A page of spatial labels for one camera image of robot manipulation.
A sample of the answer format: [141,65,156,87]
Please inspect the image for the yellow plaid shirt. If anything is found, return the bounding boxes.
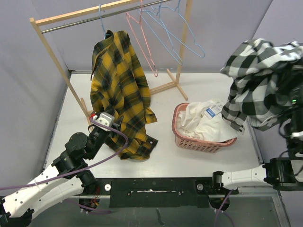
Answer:
[90,30,158,160]

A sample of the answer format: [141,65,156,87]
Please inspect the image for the pink plastic laundry basket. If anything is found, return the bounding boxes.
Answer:
[172,103,237,153]

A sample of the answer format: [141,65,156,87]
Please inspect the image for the pink hanger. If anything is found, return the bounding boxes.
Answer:
[125,0,158,78]

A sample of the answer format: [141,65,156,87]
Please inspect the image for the blue hanger of yellow shirt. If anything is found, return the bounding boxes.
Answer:
[98,4,109,40]

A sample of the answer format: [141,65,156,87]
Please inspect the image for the light blue wire hanger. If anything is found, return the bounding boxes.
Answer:
[144,0,205,65]

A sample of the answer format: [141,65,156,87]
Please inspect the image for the black white checked shirt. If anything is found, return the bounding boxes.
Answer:
[220,38,303,133]

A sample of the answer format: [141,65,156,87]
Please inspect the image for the blue hanger of white shirt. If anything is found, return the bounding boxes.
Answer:
[140,0,183,65]

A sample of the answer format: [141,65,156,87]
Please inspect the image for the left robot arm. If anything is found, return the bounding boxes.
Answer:
[0,112,123,227]

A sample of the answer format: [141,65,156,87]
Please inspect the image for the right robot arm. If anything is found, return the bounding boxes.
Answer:
[211,64,303,193]

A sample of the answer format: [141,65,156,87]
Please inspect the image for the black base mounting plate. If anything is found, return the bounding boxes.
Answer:
[77,177,229,208]

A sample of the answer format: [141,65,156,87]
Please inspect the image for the metal hanging rod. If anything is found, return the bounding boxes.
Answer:
[40,0,173,33]

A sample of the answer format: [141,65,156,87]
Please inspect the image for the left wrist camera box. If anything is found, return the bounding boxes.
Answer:
[90,112,115,131]

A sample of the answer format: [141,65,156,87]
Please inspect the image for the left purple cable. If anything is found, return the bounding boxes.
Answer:
[0,118,130,215]

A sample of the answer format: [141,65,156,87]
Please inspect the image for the purple cable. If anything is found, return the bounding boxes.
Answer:
[214,189,235,227]
[0,118,130,215]

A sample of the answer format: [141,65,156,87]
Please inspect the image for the wooden clothes rack frame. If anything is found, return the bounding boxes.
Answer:
[29,0,188,122]

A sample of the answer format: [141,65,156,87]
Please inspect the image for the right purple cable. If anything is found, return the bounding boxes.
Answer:
[214,189,235,227]

